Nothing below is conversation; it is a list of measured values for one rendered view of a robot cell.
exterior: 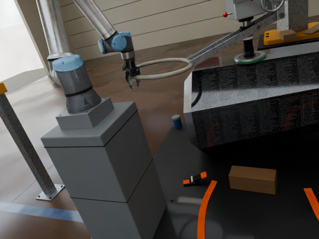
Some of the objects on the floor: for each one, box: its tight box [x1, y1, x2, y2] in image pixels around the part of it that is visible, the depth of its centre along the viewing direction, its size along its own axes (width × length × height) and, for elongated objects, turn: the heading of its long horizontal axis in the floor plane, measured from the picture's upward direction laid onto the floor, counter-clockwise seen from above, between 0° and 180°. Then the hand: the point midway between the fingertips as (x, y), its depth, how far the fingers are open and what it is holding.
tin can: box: [171, 114, 182, 129], centre depth 286 cm, size 10×10×13 cm
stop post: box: [0, 82, 65, 201], centre depth 214 cm, size 20×20×109 cm
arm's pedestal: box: [40, 101, 173, 239], centre depth 160 cm, size 50×50×85 cm
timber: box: [228, 165, 277, 195], centre depth 177 cm, size 30×12×12 cm, turn 90°
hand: (134, 86), depth 177 cm, fingers closed on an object, 4 cm apart
